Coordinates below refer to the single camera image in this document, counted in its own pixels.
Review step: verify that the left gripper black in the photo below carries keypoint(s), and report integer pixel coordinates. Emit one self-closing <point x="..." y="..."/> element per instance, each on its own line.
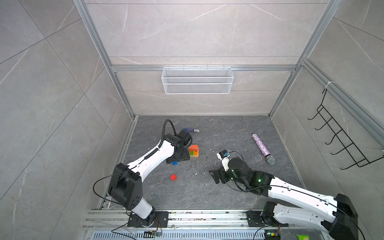
<point x="185" y="156"/>

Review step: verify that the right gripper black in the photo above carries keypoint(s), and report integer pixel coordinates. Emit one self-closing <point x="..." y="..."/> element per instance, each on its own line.
<point x="216" y="177"/>

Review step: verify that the orange rectangular block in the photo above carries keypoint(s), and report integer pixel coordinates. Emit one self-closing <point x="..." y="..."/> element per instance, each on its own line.
<point x="194" y="148"/>

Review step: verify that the small red cube block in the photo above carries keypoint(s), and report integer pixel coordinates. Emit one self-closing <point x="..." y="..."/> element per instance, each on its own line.
<point x="173" y="177"/>

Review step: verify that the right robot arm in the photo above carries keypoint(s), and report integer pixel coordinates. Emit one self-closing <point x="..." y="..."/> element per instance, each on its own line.
<point x="335" y="216"/>

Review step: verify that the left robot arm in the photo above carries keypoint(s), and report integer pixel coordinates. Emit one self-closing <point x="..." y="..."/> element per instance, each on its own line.
<point x="126" y="184"/>

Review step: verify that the blue marker pen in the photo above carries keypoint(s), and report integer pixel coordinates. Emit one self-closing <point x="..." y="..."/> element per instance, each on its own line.
<point x="192" y="130"/>

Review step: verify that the glitter purple tube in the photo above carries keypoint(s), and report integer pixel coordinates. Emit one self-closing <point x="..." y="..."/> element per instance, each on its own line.
<point x="269" y="158"/>

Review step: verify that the green packet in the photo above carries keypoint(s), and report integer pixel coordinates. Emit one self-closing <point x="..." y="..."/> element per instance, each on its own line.
<point x="303" y="237"/>

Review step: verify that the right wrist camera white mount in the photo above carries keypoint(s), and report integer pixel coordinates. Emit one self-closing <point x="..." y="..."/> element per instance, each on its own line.
<point x="223" y="156"/>

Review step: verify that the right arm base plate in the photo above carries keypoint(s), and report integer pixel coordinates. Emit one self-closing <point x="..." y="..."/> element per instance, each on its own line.
<point x="258" y="219"/>

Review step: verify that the white wire mesh basket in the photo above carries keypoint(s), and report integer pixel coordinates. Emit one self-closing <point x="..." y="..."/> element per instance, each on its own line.
<point x="197" y="80"/>

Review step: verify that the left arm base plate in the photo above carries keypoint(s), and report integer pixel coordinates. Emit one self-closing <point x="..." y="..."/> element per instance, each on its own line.
<point x="158" y="217"/>

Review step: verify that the white perforated cable tray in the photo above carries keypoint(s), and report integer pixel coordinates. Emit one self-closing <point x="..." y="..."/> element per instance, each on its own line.
<point x="183" y="235"/>

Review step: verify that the aluminium mounting rail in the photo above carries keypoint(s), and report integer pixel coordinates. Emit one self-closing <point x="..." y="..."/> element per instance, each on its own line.
<point x="204" y="219"/>

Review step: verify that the black wire hook rack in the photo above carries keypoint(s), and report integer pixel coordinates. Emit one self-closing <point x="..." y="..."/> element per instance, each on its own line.
<point x="341" y="135"/>

